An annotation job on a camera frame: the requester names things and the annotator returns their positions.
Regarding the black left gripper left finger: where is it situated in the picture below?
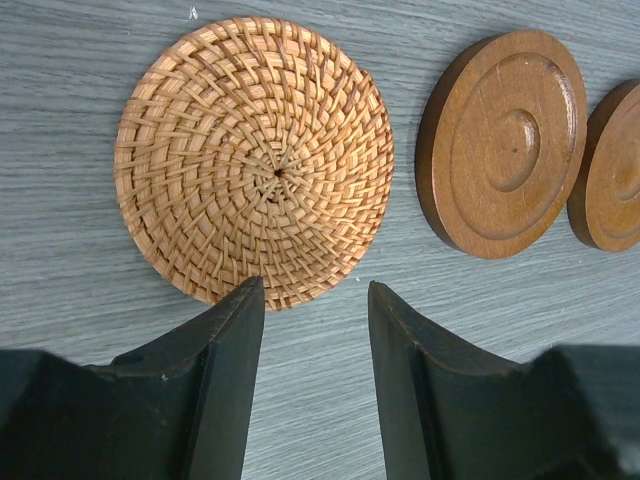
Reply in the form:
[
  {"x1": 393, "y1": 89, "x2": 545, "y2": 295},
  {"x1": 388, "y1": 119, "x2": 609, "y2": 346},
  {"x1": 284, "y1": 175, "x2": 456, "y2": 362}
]
[{"x1": 1, "y1": 277, "x2": 265, "y2": 479}]

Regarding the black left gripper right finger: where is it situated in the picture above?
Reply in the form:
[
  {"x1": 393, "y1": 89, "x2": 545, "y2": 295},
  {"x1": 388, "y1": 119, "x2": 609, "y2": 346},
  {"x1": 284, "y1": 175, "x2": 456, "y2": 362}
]
[{"x1": 368, "y1": 282, "x2": 639, "y2": 479}]

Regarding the woven rattan coaster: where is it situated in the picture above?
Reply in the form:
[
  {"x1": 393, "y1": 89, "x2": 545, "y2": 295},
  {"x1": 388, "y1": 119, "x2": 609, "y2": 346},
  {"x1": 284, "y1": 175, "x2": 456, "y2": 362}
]
[{"x1": 114, "y1": 17, "x2": 394, "y2": 311}]

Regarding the brown wooden coaster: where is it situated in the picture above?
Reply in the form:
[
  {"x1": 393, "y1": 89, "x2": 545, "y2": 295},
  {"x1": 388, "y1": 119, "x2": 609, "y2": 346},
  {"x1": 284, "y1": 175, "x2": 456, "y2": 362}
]
[
  {"x1": 415, "y1": 30, "x2": 588, "y2": 259},
  {"x1": 567, "y1": 79, "x2": 639, "y2": 253}
]

